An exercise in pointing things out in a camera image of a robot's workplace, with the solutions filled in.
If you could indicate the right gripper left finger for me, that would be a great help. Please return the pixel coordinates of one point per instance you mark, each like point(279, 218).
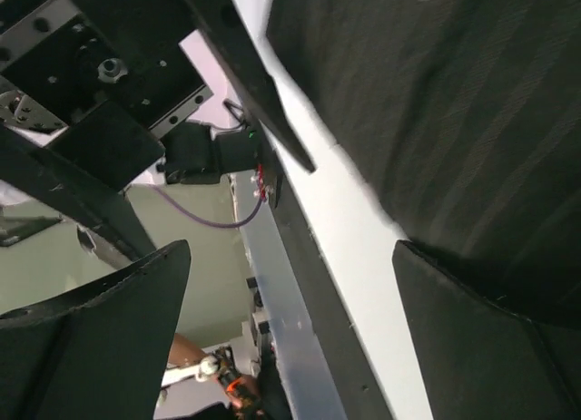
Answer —
point(98, 351)

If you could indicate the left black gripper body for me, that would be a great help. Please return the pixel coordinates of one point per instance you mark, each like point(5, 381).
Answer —
point(106, 79)

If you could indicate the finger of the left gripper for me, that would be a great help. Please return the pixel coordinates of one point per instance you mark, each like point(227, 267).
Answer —
point(223, 30)
point(54, 181)

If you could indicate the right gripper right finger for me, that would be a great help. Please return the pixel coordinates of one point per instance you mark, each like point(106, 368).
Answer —
point(479, 360)

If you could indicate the black pinstripe long sleeve shirt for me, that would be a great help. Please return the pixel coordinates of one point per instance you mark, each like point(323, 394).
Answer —
point(463, 116)

